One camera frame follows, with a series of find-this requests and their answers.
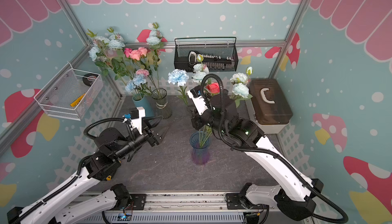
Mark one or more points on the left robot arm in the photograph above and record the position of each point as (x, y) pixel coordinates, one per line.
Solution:
(115, 138)

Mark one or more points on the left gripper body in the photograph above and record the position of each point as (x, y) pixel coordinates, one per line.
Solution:
(149, 136)

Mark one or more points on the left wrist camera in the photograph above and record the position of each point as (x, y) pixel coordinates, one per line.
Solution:
(134, 119)

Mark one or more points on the clear glass vase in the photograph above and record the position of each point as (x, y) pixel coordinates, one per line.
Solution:
(162, 105)

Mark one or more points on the single blue flower stem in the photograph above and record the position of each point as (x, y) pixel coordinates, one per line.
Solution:
(180, 78)

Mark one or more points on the bouquet in teal vase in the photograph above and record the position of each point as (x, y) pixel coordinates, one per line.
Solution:
(110, 54)

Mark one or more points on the brown lid storage box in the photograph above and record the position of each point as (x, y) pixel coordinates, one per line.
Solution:
(268, 106)

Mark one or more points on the teal ceramic vase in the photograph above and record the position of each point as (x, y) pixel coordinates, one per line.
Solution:
(143, 102)

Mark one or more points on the black tape roll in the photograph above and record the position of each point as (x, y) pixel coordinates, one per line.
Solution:
(89, 79)

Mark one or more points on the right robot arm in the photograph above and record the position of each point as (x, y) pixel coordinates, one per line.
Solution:
(296, 195)

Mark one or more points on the white flower stem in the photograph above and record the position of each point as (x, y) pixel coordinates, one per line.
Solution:
(240, 90)

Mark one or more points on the coral pink rose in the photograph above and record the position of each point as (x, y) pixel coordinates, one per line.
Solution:
(213, 88)

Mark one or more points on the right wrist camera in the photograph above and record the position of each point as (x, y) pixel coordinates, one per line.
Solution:
(195, 95)

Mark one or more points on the black wire basket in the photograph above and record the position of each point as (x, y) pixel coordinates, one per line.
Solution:
(215, 46)

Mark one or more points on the yellow tool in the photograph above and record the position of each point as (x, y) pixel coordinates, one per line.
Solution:
(77, 101)

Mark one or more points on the pale blue flower stem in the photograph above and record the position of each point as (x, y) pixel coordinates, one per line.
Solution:
(200, 69)

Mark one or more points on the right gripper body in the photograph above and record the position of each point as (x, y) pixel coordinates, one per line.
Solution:
(206, 118)

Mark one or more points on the purple glass vase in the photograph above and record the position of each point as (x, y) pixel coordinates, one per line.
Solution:
(200, 144)

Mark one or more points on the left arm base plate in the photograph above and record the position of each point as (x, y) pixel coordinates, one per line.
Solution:
(128, 203)

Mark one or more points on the white wire basket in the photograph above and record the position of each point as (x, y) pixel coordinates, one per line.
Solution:
(57, 95)

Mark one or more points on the bit set tool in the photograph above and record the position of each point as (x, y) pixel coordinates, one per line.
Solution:
(213, 62)

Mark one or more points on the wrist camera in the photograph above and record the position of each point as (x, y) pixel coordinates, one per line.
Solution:
(134, 119)
(195, 95)

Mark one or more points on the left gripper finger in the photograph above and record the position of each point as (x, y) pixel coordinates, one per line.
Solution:
(153, 121)
(162, 132)

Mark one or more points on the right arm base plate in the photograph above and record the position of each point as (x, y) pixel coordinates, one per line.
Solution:
(236, 202)

